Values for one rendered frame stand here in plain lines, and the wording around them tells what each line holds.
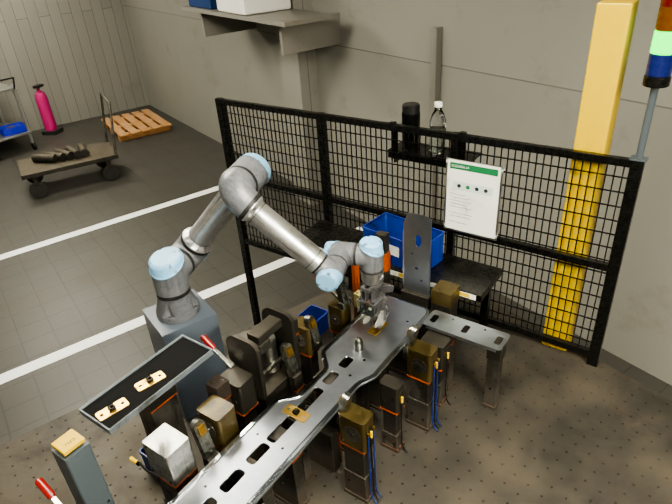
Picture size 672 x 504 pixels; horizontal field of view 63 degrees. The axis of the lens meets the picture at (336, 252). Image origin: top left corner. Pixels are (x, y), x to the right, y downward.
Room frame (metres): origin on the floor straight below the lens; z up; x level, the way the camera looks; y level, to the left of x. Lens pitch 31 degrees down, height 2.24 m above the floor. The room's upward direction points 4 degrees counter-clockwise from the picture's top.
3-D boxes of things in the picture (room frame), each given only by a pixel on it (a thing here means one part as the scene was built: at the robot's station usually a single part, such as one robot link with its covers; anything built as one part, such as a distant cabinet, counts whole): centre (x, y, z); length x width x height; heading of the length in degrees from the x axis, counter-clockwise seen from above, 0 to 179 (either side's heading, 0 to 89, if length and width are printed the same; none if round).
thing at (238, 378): (1.28, 0.34, 0.89); 0.12 x 0.07 x 0.38; 53
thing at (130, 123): (7.57, 2.63, 0.05); 1.05 x 0.72 x 0.10; 34
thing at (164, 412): (1.20, 0.56, 0.92); 0.10 x 0.08 x 0.45; 143
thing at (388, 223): (1.98, -0.28, 1.09); 0.30 x 0.17 x 0.13; 45
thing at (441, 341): (1.49, -0.34, 0.84); 0.12 x 0.07 x 0.28; 53
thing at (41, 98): (7.63, 3.81, 0.33); 0.30 x 0.29 x 0.66; 34
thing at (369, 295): (1.53, -0.11, 1.16); 0.09 x 0.08 x 0.12; 143
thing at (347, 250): (1.55, -0.01, 1.32); 0.11 x 0.11 x 0.08; 73
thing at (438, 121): (2.13, -0.44, 1.53); 0.07 x 0.07 x 0.20
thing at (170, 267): (1.61, 0.57, 1.27); 0.13 x 0.12 x 0.14; 163
